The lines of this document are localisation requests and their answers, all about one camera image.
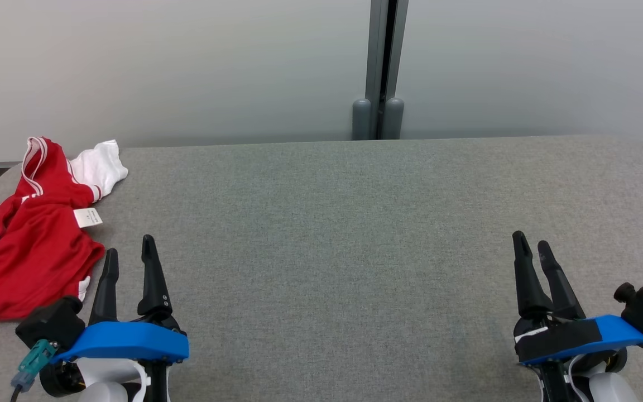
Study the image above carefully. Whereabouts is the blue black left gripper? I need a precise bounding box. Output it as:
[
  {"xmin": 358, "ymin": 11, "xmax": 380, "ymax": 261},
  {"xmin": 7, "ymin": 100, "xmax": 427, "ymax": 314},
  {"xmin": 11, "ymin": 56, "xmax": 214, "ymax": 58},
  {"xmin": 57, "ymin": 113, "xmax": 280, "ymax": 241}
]
[{"xmin": 40, "ymin": 234, "xmax": 189, "ymax": 402}]

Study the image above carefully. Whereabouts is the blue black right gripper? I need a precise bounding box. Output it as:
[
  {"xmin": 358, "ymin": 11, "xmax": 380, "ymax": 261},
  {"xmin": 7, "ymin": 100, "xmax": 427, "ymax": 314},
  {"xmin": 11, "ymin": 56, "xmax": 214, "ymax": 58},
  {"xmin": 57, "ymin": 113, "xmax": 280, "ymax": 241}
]
[{"xmin": 512, "ymin": 231, "xmax": 643, "ymax": 402}]

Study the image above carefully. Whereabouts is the red white t-shirt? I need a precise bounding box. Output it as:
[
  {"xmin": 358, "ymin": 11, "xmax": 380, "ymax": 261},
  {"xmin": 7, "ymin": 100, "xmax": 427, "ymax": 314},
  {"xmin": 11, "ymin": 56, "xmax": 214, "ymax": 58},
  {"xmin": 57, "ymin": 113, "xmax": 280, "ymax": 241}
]
[{"xmin": 0, "ymin": 136, "xmax": 128, "ymax": 327}]

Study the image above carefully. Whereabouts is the grey fabric sofa seat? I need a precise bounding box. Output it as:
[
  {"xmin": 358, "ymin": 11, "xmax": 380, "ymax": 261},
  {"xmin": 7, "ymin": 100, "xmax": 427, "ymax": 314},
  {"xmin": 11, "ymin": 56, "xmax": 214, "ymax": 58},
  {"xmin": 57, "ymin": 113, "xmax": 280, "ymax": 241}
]
[{"xmin": 0, "ymin": 134, "xmax": 643, "ymax": 402}]

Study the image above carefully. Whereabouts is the teal plug left camera cable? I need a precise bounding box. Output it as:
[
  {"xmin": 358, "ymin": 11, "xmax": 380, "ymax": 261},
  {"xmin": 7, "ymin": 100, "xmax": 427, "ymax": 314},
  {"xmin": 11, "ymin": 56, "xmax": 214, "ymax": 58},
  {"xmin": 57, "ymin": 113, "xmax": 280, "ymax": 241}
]
[{"xmin": 10, "ymin": 339, "xmax": 58, "ymax": 402}]

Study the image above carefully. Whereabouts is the grey rounded post cap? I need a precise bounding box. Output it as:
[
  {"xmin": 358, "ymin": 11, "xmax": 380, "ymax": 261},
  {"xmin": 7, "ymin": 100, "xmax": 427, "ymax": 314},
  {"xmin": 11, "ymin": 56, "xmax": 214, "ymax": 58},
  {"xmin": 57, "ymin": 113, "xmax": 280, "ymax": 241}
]
[
  {"xmin": 352, "ymin": 98, "xmax": 372, "ymax": 140},
  {"xmin": 384, "ymin": 97, "xmax": 405, "ymax": 140}
]

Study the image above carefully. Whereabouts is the grey partition post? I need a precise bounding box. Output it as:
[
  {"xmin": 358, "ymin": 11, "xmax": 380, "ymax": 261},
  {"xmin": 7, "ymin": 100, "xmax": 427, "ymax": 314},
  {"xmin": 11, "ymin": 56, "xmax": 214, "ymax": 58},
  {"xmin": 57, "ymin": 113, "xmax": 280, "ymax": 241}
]
[{"xmin": 365, "ymin": 0, "xmax": 410, "ymax": 140}]

